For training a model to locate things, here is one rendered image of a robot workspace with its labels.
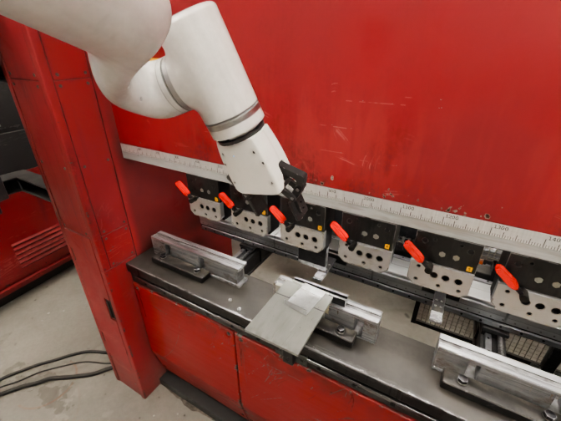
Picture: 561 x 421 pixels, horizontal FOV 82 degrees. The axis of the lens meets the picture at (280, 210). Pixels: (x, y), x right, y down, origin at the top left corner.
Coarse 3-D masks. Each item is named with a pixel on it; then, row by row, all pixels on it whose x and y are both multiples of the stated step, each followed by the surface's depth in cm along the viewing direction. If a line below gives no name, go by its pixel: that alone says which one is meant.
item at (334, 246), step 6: (336, 240) 133; (330, 246) 129; (336, 246) 129; (330, 252) 127; (336, 252) 127; (330, 258) 127; (336, 258) 127; (330, 264) 123; (342, 264) 126; (318, 270) 120; (318, 276) 117; (324, 276) 117
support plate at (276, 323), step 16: (288, 288) 112; (272, 304) 105; (320, 304) 105; (256, 320) 99; (272, 320) 99; (288, 320) 99; (304, 320) 99; (256, 336) 95; (272, 336) 94; (288, 336) 94; (304, 336) 94; (288, 352) 90
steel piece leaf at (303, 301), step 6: (300, 288) 112; (294, 294) 109; (300, 294) 109; (306, 294) 109; (312, 294) 109; (288, 300) 107; (294, 300) 107; (300, 300) 107; (306, 300) 107; (312, 300) 107; (318, 300) 107; (288, 306) 104; (294, 306) 103; (300, 306) 104; (306, 306) 104; (312, 306) 104; (306, 312) 102
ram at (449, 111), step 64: (192, 0) 87; (256, 0) 79; (320, 0) 72; (384, 0) 66; (448, 0) 61; (512, 0) 56; (256, 64) 86; (320, 64) 77; (384, 64) 70; (448, 64) 65; (512, 64) 60; (128, 128) 123; (192, 128) 106; (320, 128) 84; (384, 128) 76; (448, 128) 69; (512, 128) 64; (384, 192) 82; (448, 192) 74; (512, 192) 68
